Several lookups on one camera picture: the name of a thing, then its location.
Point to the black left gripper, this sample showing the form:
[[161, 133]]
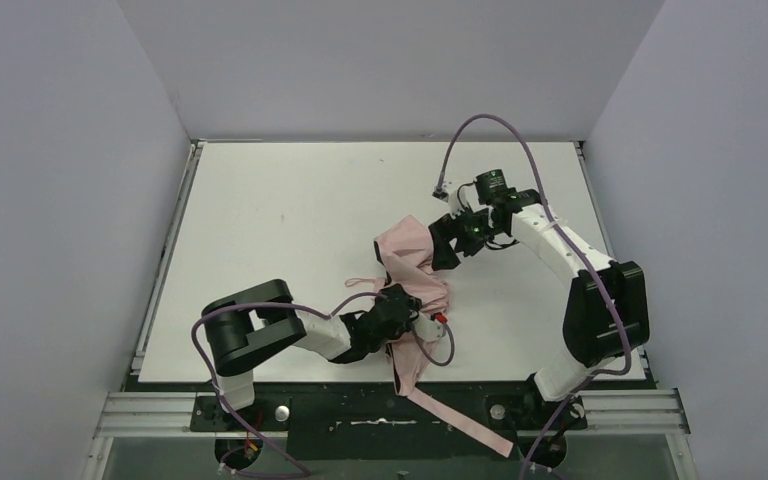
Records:
[[404, 304]]

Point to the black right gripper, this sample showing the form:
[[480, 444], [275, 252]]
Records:
[[446, 244]]

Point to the pink and black umbrella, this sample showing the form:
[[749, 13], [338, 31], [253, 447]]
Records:
[[406, 253]]

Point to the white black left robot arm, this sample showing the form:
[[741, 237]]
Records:
[[240, 332]]

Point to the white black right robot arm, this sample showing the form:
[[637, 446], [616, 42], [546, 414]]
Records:
[[606, 314]]

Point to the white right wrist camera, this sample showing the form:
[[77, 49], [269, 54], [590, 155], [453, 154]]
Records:
[[456, 200]]

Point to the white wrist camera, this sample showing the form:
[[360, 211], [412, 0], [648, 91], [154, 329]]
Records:
[[427, 329], [456, 200]]

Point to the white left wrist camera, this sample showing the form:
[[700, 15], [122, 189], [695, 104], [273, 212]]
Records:
[[427, 329]]

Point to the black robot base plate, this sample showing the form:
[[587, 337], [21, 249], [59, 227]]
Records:
[[311, 422]]

